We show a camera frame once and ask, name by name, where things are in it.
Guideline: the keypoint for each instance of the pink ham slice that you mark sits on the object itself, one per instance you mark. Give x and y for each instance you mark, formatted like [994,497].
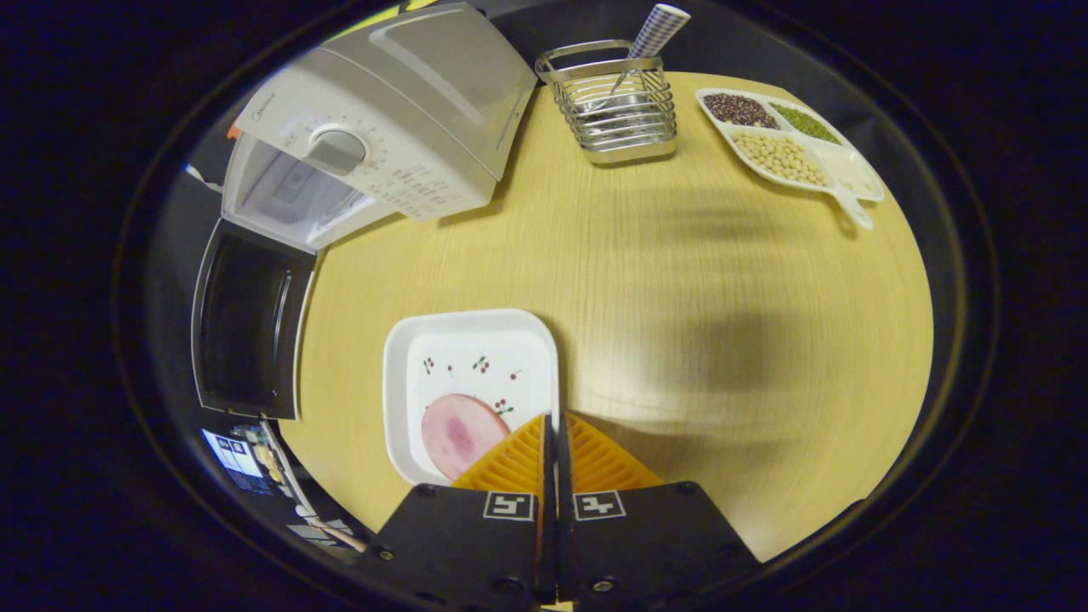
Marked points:
[459,433]

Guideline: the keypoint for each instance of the divided white bean dish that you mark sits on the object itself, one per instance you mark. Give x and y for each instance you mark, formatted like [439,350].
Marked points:
[782,157]

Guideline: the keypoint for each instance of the computer monitor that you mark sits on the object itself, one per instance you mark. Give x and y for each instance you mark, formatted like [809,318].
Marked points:
[234,459]

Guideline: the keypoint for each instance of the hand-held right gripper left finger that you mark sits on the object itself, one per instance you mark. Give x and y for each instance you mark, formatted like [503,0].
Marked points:
[459,544]

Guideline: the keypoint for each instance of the white microwave oven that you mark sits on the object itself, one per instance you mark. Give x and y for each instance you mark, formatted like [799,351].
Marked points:
[408,102]

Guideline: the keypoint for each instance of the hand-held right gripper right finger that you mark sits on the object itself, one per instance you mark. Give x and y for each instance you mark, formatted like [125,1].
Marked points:
[654,544]

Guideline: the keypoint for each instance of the white square plate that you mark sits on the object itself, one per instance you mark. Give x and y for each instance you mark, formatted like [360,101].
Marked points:
[476,340]

